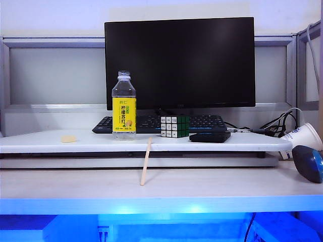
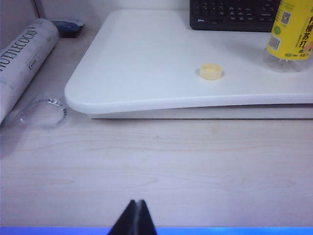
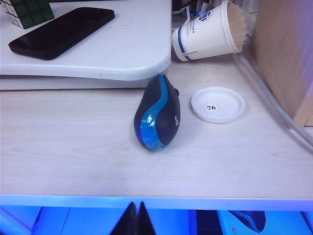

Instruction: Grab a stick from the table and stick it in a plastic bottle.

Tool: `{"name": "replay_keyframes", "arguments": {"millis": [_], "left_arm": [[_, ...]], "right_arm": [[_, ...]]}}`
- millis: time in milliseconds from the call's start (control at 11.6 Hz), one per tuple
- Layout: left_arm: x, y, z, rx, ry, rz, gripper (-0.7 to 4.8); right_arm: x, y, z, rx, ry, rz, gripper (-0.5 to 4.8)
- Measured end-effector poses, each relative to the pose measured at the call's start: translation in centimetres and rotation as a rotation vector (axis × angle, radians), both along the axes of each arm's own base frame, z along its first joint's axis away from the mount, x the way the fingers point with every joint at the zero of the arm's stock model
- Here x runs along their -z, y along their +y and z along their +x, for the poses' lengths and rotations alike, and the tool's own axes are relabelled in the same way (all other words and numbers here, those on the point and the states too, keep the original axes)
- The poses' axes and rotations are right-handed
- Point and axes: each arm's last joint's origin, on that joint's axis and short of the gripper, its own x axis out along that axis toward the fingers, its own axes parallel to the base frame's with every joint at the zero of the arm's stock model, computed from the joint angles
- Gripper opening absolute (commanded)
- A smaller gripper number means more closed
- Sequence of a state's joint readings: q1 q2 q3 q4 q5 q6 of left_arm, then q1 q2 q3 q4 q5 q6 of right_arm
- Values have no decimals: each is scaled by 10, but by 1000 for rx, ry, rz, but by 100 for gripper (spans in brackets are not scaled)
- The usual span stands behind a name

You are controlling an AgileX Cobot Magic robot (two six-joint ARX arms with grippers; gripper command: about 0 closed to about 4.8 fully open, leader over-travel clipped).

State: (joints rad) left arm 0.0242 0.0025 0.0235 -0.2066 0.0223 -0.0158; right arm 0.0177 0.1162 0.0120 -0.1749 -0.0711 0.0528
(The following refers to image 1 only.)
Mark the thin wooden stick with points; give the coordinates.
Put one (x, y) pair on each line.
(146, 161)

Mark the clear bottle with yellow label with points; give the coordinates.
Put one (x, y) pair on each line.
(124, 116)

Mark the black keyboard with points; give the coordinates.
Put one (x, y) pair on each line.
(149, 123)

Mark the black-edged puzzle cube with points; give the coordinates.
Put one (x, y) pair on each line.
(174, 127)

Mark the flat black box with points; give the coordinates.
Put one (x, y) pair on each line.
(209, 136)

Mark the black computer monitor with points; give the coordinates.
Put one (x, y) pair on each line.
(180, 63)

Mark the white raised desk platform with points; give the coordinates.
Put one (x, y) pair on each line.
(101, 145)

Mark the small beige eraser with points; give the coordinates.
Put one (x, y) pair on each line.
(68, 138)

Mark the grey cubicle partition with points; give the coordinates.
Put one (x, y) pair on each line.
(55, 75)

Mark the white paper cup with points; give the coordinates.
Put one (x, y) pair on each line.
(305, 136)

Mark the dark blue computer mouse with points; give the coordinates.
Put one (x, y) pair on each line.
(306, 164)

